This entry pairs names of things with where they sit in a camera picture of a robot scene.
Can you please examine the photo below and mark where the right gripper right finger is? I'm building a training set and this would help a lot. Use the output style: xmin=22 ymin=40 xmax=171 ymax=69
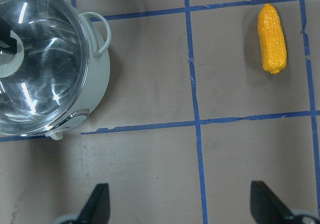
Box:
xmin=250 ymin=181 xmax=300 ymax=224

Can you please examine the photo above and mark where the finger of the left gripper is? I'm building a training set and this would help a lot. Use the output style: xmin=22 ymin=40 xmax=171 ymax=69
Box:
xmin=0 ymin=18 xmax=17 ymax=55

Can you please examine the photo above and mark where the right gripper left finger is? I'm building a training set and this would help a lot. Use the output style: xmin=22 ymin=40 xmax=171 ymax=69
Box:
xmin=77 ymin=183 xmax=111 ymax=224

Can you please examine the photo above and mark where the glass pot lid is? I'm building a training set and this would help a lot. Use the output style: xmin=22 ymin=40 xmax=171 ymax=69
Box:
xmin=0 ymin=0 xmax=89 ymax=135

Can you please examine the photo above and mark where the yellow plastic corn cob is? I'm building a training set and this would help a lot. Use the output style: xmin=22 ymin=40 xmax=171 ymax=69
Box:
xmin=257 ymin=4 xmax=287 ymax=74

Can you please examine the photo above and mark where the pale green steel pot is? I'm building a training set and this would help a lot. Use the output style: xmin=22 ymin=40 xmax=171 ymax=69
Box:
xmin=45 ymin=12 xmax=112 ymax=140

